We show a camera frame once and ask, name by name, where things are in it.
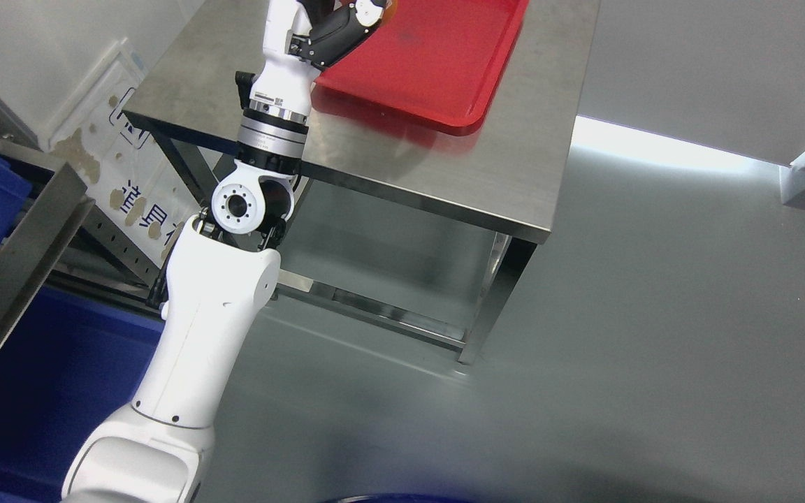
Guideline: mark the steel shelf rail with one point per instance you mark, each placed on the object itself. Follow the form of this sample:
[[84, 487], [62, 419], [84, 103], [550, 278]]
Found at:
[[30, 253]]

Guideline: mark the blue bin lower left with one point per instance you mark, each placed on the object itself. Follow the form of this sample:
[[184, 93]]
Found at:
[[67, 365]]

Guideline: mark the orange cylindrical capacitor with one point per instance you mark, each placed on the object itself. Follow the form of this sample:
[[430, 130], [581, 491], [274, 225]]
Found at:
[[389, 8]]

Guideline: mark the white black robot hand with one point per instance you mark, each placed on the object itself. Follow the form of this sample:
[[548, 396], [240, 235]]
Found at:
[[301, 40]]

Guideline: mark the red plastic tray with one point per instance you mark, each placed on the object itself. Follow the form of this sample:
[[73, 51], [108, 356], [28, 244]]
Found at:
[[435, 63]]

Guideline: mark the white sign with characters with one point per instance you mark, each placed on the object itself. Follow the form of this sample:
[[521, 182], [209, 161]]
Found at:
[[124, 168]]

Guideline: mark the stainless steel desk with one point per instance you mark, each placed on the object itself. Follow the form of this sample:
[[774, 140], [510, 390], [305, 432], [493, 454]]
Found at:
[[504, 177]]

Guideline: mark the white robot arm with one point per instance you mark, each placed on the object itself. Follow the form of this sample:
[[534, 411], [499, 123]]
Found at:
[[222, 270]]

